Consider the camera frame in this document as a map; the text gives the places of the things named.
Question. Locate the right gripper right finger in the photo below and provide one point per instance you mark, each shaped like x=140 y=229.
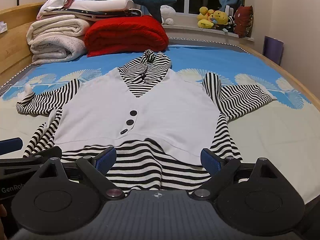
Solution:
x=221 y=171

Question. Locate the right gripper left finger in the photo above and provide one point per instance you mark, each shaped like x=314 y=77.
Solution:
x=95 y=170

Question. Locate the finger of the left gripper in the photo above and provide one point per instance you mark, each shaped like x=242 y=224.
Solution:
x=10 y=145

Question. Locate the striped white hooded top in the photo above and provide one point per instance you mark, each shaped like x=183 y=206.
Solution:
x=158 y=122

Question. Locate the blue white patterned bedsheet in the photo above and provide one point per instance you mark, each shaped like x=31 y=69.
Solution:
x=286 y=131

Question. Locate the cream folded quilt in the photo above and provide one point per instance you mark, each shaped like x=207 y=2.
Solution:
x=57 y=39

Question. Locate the purple box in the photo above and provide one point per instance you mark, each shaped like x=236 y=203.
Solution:
x=273 y=49

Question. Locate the red folded blanket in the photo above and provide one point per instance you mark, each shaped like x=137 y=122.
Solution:
x=125 y=34

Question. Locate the white folded bedding stack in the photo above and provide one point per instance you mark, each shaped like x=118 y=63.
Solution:
x=93 y=10

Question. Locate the yellow plush toys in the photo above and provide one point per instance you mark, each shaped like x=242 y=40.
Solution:
x=212 y=19

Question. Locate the dark red cushion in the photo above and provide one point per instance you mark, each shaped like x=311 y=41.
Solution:
x=243 y=21

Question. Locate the pink white garment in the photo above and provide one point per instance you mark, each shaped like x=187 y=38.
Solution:
x=50 y=5

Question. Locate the white round plush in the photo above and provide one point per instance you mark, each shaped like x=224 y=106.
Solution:
x=167 y=14

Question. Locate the wooden bed frame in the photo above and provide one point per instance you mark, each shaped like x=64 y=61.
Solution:
x=16 y=55

